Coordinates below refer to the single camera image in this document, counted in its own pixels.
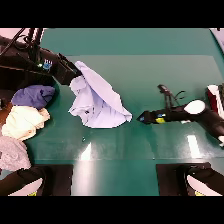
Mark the dark blue garment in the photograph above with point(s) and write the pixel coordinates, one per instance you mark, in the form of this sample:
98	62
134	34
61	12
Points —
33	96

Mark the grey garment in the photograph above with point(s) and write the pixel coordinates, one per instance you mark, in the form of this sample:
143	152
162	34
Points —
11	153

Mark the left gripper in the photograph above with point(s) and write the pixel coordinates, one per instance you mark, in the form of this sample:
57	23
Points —
65	70

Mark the cream garment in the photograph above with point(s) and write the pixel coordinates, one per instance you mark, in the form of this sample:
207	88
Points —
23	121

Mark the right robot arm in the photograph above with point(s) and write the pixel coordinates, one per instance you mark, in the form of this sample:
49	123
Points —
206	116

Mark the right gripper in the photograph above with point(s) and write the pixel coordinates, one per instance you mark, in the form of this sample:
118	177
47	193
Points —
153	117

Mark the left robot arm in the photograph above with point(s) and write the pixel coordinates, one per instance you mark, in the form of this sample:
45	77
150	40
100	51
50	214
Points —
20	56

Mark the lavender shirt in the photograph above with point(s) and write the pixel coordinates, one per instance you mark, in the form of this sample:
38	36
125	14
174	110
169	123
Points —
100	100

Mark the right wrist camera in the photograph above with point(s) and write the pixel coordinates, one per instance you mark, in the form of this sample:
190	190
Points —
165	95

